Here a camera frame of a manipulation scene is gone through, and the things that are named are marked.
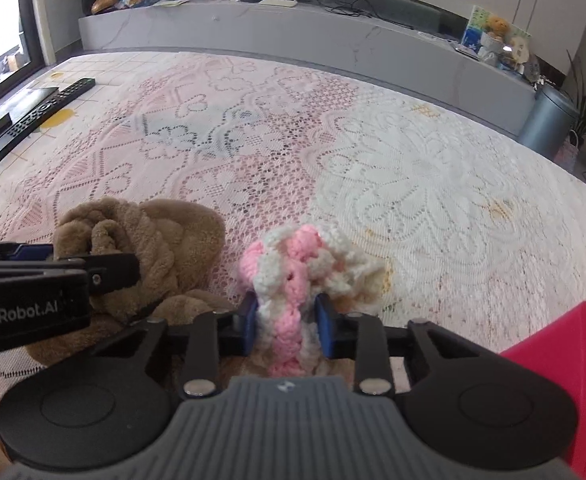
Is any white pink lace tablecloth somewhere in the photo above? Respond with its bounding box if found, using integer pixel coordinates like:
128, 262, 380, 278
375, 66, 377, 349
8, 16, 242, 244
0, 50, 586, 411

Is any black remote control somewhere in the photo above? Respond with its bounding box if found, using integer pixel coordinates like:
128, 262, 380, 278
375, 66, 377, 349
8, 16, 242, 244
8, 78, 96, 137

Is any pink white crocheted flower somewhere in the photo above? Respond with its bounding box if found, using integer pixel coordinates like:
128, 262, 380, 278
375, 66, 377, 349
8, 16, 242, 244
238, 224, 394, 378

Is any white marble tv console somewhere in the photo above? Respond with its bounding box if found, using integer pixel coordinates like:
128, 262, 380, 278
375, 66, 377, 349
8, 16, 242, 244
78, 0, 536, 136

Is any black cable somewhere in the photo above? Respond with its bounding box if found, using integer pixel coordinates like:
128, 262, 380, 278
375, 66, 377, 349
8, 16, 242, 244
323, 0, 374, 18

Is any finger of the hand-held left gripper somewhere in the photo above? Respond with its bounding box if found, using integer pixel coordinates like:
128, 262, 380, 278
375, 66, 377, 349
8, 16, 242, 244
0, 241, 55, 262
0, 254, 141, 296

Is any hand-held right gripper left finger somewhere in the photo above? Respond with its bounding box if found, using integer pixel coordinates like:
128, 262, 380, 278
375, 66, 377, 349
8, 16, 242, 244
90, 291, 259, 397

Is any pink gift box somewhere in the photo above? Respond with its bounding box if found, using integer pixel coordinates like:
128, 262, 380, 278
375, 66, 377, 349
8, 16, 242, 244
500, 302, 586, 480

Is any grey round trash can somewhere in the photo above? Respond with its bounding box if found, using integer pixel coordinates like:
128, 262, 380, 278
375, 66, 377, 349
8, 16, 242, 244
518, 82, 578, 158

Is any brown plush towel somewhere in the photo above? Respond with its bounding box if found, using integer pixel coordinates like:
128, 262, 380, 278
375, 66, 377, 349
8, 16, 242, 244
26, 197, 239, 366

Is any black flat set-top box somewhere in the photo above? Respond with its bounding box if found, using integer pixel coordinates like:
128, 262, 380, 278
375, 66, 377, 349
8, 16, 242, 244
0, 87, 60, 151

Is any brown teddy bear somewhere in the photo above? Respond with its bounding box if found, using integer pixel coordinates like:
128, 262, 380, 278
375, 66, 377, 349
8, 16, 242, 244
483, 15, 511, 66

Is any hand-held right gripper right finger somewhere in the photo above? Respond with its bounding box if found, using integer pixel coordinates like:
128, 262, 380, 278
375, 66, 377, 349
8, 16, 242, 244
315, 292, 500, 396

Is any white figurine ornament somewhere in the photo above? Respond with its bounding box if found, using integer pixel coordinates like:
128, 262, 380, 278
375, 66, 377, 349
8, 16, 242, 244
503, 30, 541, 81

